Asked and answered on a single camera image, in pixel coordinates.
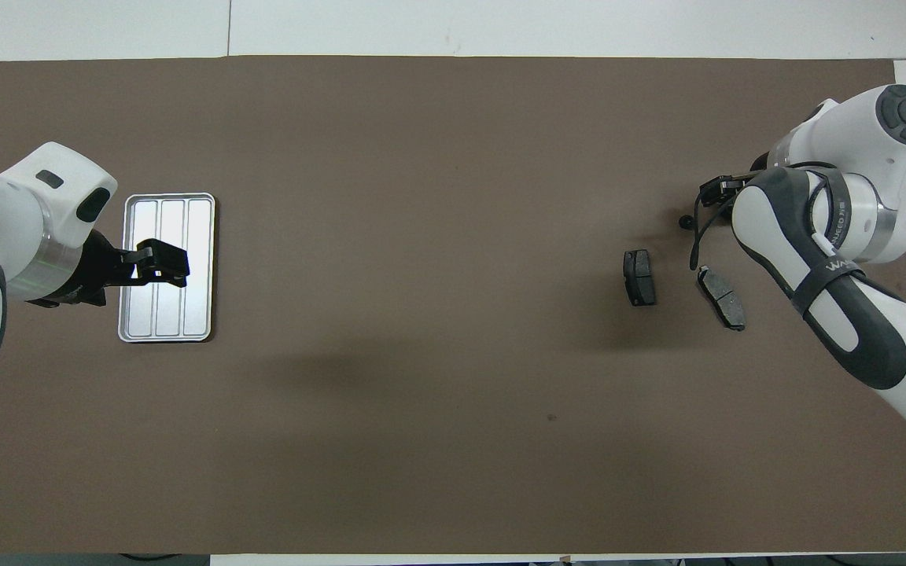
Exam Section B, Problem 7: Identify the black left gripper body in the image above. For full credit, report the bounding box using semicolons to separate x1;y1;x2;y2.
75;230;139;306

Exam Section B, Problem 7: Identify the silver metal tray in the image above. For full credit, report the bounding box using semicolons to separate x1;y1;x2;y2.
117;193;216;344

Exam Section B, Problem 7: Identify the dark curved brake pad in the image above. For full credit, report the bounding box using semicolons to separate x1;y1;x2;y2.
696;265;747;332

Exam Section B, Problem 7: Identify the dark rectangular brake pad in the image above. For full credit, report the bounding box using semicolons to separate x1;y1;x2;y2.
623;249;657;307

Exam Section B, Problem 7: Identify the brown table mat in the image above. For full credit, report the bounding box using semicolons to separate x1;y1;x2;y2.
0;55;906;555

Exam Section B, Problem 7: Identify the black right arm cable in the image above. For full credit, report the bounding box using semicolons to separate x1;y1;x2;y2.
690;164;855;272

